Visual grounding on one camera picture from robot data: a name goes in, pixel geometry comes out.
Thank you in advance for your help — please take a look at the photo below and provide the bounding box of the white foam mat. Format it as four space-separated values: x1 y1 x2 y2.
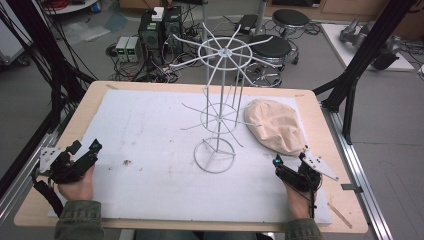
47 88 335 226

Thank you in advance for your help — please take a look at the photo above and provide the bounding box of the grey power supply unit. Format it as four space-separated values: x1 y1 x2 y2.
115 36 130 63
126 36 143 63

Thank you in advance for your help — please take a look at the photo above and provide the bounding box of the wooden stick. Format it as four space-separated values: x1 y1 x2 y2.
327 201 354 230

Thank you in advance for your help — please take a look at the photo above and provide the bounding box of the white wire hat rack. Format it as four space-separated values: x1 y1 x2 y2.
168 22 280 175

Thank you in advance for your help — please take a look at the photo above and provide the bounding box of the white box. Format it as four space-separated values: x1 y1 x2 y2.
151 6 166 23

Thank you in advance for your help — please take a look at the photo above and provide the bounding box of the aluminium rail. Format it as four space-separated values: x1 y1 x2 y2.
0 109 74 228
320 105 395 240

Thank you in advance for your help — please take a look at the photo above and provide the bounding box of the white round table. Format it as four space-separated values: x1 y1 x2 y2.
42 0 100 16

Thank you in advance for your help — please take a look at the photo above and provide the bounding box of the tangle of floor cables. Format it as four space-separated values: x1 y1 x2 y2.
105 43 208 84

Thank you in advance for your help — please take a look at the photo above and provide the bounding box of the person's left hand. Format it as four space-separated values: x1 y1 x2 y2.
56 163 96 203

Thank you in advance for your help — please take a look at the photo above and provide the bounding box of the beige cloth hat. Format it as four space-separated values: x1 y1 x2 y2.
242 98 310 157

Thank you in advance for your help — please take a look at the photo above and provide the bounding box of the grey metal bracket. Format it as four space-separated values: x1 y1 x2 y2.
340 182 364 195

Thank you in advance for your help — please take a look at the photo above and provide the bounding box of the black metal frame stand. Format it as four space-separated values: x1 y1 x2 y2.
0 0 98 198
312 0 418 146

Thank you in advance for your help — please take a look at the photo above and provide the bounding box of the white platform board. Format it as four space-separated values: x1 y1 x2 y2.
320 22 417 73

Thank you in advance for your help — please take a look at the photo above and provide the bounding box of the person's right hand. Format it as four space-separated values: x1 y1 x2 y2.
284 179 323 222

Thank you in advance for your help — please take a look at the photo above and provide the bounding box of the black computer tower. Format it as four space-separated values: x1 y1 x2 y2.
137 11 165 66
162 5 184 57

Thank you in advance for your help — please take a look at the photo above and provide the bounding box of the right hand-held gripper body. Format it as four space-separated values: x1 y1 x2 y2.
274 149 340 194

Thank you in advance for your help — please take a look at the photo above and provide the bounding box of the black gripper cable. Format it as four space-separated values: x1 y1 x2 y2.
307 188 317 220

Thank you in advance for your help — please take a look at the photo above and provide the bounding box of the black wrist strap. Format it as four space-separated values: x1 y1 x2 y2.
31 164 65 218

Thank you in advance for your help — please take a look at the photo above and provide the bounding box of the black round stool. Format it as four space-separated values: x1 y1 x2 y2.
271 8 311 38
246 33 293 89

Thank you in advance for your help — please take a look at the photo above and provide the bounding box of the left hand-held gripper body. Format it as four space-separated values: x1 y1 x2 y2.
39 146 99 185

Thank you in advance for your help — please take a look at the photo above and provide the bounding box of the black power adapter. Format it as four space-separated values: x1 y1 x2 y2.
237 13 259 35

